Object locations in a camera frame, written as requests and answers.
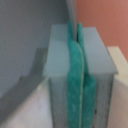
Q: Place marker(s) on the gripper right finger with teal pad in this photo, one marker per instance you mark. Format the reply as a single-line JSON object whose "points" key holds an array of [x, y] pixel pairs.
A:
{"points": [[88, 87]]}

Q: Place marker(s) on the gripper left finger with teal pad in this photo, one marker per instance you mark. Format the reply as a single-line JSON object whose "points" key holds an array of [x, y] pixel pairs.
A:
{"points": [[74, 81]]}

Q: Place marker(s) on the light blue milk carton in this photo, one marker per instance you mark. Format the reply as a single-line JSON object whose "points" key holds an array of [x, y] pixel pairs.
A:
{"points": [[100, 66]]}

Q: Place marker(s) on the grey pot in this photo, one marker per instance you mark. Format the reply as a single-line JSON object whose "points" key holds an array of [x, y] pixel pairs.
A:
{"points": [[33, 45]]}

